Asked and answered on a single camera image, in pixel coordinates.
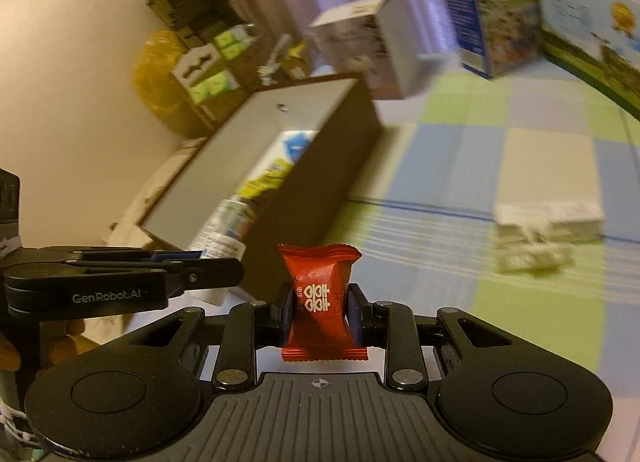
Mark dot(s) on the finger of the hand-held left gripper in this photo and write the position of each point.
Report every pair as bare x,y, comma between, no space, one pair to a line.
215,272
175,255

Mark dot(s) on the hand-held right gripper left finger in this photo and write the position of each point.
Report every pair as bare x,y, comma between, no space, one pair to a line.
286,312

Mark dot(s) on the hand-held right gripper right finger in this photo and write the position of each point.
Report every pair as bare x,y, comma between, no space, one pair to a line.
354,312

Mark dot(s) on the red snack packet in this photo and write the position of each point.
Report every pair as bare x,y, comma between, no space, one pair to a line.
320,302

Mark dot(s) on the brown cardboard box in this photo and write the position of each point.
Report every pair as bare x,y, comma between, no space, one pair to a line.
310,182

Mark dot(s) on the person's left hand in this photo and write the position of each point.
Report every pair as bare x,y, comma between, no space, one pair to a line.
67,347

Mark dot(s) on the white blue yellow packet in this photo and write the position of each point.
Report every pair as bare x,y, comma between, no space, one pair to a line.
280,162

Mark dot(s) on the green white packet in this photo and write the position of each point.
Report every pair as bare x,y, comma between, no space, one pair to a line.
232,40
215,87

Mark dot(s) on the yellow plastic bag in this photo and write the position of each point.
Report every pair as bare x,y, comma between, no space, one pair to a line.
155,77

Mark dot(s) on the white plastic holder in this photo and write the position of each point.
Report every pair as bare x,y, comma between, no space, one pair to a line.
530,254

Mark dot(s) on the white moustache cutout box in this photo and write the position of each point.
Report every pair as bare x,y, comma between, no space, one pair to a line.
197,62

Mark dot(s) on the checked tablecloth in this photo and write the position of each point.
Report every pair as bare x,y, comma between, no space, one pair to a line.
475,152

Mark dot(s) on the small white figure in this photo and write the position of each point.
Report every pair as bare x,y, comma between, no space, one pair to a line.
272,62

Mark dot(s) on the white medicine box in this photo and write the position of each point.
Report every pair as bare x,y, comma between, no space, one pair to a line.
550,219

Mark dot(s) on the white open carton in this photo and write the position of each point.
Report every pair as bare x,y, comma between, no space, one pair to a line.
380,47

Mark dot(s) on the blue milk carton box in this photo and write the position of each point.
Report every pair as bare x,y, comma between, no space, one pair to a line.
495,7

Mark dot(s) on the green cow milk box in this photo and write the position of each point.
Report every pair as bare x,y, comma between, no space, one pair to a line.
590,32

